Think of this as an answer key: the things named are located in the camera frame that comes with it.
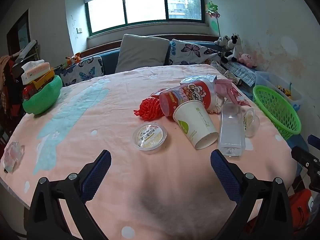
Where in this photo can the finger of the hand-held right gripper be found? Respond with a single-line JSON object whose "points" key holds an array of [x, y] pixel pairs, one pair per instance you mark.
{"points": [[307, 158], [315, 140]]}

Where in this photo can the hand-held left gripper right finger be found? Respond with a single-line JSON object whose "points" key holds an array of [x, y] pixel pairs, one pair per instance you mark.
{"points": [[222, 172]]}

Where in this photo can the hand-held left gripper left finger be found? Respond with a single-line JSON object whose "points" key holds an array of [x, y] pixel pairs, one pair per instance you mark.
{"points": [[100, 170]]}

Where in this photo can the green plastic basket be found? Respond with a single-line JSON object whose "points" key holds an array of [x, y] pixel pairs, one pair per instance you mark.
{"points": [[275, 105]]}

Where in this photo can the red foam fruit net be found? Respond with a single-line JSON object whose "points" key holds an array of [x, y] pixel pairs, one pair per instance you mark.
{"points": [[150, 108]]}

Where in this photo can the clear plastic bottle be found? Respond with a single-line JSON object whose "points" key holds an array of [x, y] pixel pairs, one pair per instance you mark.
{"points": [[230, 132]]}

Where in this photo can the pink printed blanket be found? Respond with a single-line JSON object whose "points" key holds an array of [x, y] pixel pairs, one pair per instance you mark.
{"points": [[100, 120]]}

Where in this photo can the red bag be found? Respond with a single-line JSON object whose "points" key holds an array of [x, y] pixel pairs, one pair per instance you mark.
{"points": [[300, 210]]}

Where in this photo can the white paper cup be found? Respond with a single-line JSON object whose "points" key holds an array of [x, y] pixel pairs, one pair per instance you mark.
{"points": [[195, 122]]}

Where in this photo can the small yellow toy vehicle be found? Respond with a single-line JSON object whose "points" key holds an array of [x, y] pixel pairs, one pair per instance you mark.
{"points": [[285, 91]]}

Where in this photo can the small clear jelly cup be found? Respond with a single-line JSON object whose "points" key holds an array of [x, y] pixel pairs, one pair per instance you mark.
{"points": [[251, 122]]}

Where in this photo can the round clear labelled container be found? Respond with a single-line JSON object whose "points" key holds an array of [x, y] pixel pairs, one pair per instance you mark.
{"points": [[149, 136]]}

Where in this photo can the clear plastic storage box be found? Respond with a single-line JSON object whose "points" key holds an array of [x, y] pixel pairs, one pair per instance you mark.
{"points": [[267, 80]]}

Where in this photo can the pink plastic bag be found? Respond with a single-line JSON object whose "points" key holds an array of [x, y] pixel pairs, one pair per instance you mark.
{"points": [[231, 92]]}

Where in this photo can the red snack canister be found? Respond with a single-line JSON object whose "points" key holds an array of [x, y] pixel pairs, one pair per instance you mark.
{"points": [[190, 92]]}

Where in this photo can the crumpled clear plastic wrapper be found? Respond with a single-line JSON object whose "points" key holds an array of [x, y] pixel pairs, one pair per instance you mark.
{"points": [[13, 155]]}

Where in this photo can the green plush bowl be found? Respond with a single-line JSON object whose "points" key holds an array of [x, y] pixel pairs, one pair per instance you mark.
{"points": [[47, 97]]}

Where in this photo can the white patterned cloth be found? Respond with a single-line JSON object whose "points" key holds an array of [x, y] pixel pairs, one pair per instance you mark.
{"points": [[231, 77]]}

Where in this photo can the red foil wrapper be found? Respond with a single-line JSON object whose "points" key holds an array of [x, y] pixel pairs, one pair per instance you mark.
{"points": [[157, 93]]}

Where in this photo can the blue white milk carton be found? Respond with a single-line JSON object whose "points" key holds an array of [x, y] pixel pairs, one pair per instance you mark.
{"points": [[197, 78]]}

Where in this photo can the small butterfly print pillow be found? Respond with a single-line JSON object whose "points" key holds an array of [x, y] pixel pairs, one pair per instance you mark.
{"points": [[85, 70]]}

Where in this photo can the grey patterned long box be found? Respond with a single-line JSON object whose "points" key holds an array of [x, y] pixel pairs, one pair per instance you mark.
{"points": [[240, 71]]}

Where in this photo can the pink plush toy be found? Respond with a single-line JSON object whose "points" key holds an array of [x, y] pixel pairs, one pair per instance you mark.
{"points": [[246, 58]]}

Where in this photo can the yellow toy truck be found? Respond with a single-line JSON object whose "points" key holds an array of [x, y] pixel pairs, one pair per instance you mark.
{"points": [[43, 78]]}

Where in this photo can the dark blue headboard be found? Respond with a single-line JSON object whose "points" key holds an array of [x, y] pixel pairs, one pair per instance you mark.
{"points": [[110, 60]]}

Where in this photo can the orange fox plush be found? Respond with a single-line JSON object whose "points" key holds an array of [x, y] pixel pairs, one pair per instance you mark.
{"points": [[75, 59]]}

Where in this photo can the red plaid clothing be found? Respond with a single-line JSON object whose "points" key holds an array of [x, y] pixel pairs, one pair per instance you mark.
{"points": [[8, 92]]}

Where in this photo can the white tissue pack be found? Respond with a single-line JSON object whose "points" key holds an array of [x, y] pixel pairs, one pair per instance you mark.
{"points": [[33, 70]]}

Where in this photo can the grey pillow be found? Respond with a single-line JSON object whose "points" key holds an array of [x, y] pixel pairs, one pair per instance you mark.
{"points": [[140, 52]]}

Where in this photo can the black white cow plush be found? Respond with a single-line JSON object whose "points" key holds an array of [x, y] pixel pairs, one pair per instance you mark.
{"points": [[231, 47]]}

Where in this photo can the large butterfly print pillow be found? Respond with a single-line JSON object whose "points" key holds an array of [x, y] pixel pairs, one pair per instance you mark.
{"points": [[190, 51]]}

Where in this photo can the grey plush toy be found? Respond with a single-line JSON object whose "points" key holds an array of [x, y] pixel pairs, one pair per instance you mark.
{"points": [[221, 42]]}

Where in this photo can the colourful pinwheel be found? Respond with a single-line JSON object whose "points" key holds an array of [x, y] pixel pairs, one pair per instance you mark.
{"points": [[212, 11]]}

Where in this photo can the green framed window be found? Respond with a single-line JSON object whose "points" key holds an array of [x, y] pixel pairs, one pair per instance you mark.
{"points": [[145, 7]]}

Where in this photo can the white wall switch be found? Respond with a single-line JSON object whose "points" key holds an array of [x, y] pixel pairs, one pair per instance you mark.
{"points": [[80, 30]]}

